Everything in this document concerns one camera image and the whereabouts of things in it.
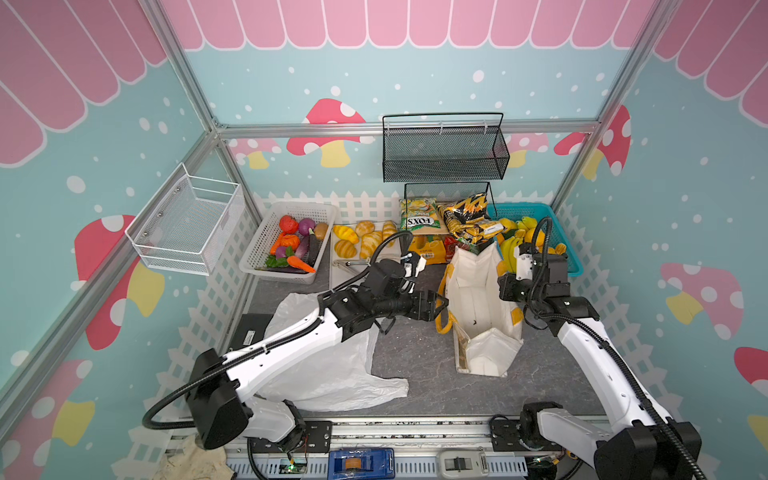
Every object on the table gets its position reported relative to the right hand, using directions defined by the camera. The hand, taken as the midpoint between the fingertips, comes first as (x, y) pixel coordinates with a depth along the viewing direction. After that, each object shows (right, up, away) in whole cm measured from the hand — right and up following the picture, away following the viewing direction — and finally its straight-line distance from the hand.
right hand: (499, 277), depth 81 cm
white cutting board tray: (-30, +9, +32) cm, 45 cm away
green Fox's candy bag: (-20, +20, +17) cm, 33 cm away
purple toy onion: (-63, +18, +32) cm, 73 cm away
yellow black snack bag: (-5, +18, +16) cm, 25 cm away
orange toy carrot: (-60, +3, +17) cm, 62 cm away
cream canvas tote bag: (+1, -17, +13) cm, 21 cm away
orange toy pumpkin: (-67, +12, +28) cm, 73 cm away
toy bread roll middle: (-40, +17, +35) cm, 56 cm away
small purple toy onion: (-68, +7, +24) cm, 73 cm away
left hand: (-19, -6, -9) cm, 22 cm away
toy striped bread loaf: (-38, +11, +31) cm, 50 cm away
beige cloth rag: (-77, -43, -10) cm, 89 cm away
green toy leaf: (-72, +4, +25) cm, 76 cm away
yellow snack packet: (-15, +8, +23) cm, 29 cm away
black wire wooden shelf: (-10, +30, +32) cm, 45 cm away
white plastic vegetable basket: (-76, +10, +25) cm, 81 cm away
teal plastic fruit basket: (+28, +24, +36) cm, 51 cm away
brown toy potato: (-57, +16, +32) cm, 67 cm away
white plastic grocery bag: (-44, -28, +2) cm, 52 cm away
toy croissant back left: (-47, +15, +35) cm, 61 cm away
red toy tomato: (-69, +18, +32) cm, 78 cm away
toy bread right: (-31, +17, +35) cm, 50 cm away
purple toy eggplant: (-62, +9, +28) cm, 69 cm away
